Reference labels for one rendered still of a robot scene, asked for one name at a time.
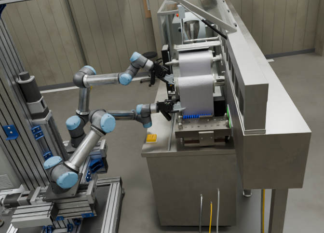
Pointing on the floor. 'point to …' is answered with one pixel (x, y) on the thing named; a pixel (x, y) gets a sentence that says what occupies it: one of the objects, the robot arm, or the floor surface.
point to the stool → (149, 59)
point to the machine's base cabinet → (194, 189)
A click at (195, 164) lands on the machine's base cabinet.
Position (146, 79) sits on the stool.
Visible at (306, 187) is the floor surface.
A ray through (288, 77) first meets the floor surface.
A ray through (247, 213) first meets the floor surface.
